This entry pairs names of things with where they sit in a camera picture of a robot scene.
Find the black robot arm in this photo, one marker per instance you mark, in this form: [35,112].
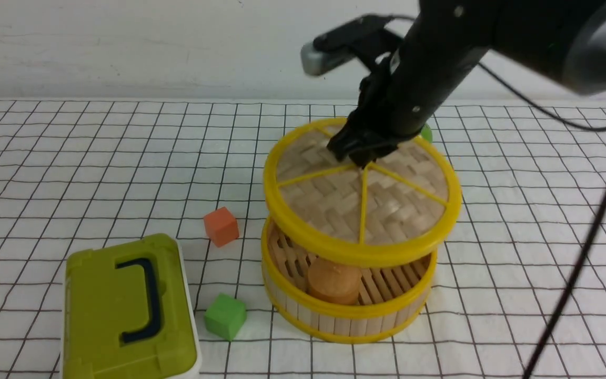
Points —
[412,75]

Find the orange foam cube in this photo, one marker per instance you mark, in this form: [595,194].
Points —
[221,227]

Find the bamboo steamer basket yellow rim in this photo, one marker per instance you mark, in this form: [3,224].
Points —
[389,299]

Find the green foam cube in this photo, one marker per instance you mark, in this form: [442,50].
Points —
[225,317]

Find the yellow-rimmed woven steamer lid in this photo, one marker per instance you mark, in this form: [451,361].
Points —
[390,212]

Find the white black-grid tablecloth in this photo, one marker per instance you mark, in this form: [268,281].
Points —
[77,175]

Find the olive green lidded box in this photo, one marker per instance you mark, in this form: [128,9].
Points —
[128,314]

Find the front tan toy bun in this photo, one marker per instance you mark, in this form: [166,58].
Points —
[334,283]

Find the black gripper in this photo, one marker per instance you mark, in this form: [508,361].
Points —
[375,128]

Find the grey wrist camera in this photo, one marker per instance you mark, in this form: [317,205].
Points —
[365,38]

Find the green toy watermelon ball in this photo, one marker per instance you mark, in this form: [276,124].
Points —
[426,133]

